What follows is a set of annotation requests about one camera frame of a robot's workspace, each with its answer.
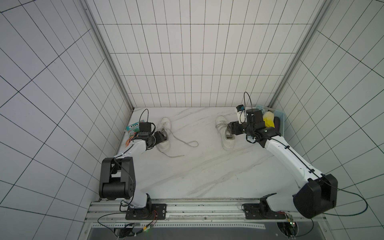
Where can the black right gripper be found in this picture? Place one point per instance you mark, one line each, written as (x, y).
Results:
(237, 128)

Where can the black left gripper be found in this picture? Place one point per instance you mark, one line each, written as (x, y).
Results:
(160, 137)

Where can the white sneaker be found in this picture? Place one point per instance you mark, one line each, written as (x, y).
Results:
(165, 129)
(227, 138)

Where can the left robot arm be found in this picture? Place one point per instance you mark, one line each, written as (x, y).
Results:
(117, 179)

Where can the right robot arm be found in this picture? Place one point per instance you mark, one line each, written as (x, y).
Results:
(317, 192)

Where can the green snack packet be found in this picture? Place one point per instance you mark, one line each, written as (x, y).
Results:
(133, 128)

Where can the orange patterned bowl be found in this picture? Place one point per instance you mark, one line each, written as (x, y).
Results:
(129, 141)

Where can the purple eggplant toy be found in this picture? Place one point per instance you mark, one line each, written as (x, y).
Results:
(277, 123)

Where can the light blue plastic basket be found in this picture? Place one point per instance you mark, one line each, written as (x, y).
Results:
(277, 113)

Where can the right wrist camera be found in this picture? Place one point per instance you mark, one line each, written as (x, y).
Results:
(241, 113)

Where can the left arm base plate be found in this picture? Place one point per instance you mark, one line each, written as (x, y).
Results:
(150, 212)

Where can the aluminium mounting rail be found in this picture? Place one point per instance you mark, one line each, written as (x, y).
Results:
(188, 213)

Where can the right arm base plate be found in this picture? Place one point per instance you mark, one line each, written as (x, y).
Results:
(258, 211)

